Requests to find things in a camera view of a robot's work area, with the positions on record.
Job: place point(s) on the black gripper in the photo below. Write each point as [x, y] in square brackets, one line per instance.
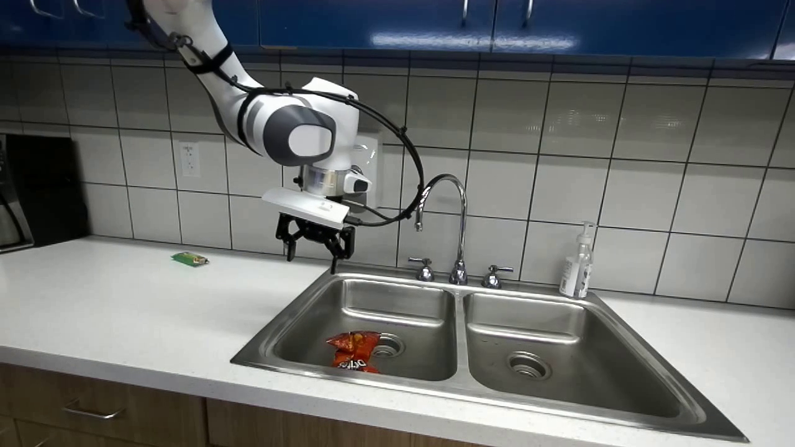
[318, 234]

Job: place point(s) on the red Doritos chip bag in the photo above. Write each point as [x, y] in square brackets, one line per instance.
[353, 350]

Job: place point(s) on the stainless steel double sink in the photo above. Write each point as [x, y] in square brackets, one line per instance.
[497, 377]

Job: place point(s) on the green sponge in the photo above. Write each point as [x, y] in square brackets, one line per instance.
[190, 259]

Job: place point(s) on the chrome gooseneck faucet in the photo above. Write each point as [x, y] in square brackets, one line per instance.
[461, 249]

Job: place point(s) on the wooden base cabinets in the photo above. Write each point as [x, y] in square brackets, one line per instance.
[149, 414]

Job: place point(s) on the clear dish soap bottle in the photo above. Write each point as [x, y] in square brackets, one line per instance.
[576, 273]

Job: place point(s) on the black countertop appliance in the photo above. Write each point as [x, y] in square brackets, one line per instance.
[46, 189]

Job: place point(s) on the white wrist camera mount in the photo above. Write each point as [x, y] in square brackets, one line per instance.
[307, 205]

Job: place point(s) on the white wall soap dispenser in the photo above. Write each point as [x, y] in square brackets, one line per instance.
[370, 157]

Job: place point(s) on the white wall outlet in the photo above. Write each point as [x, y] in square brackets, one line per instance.
[190, 159]

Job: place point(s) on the blue wall cabinets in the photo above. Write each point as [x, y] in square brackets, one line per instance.
[629, 25]

